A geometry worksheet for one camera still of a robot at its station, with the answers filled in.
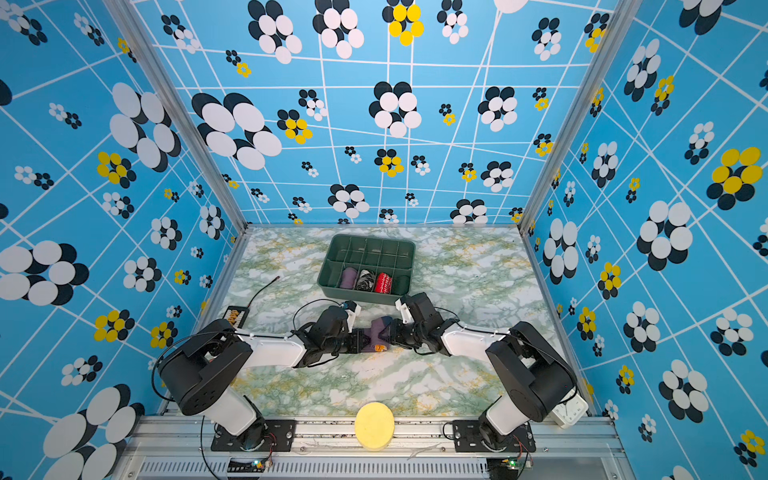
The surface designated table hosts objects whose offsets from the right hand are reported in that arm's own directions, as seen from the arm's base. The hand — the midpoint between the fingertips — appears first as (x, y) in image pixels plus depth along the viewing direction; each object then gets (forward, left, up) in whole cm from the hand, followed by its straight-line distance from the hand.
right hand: (384, 337), depth 87 cm
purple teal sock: (-2, +2, +1) cm, 3 cm away
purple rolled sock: (+19, +12, +4) cm, 23 cm away
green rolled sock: (+17, -5, +2) cm, 18 cm away
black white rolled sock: (+18, +7, +4) cm, 19 cm away
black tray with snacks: (+7, +47, 0) cm, 48 cm away
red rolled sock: (+17, +1, +3) cm, 18 cm away
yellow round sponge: (-23, +2, -1) cm, 23 cm away
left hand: (0, +3, -2) cm, 4 cm away
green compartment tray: (+23, +7, +4) cm, 24 cm away
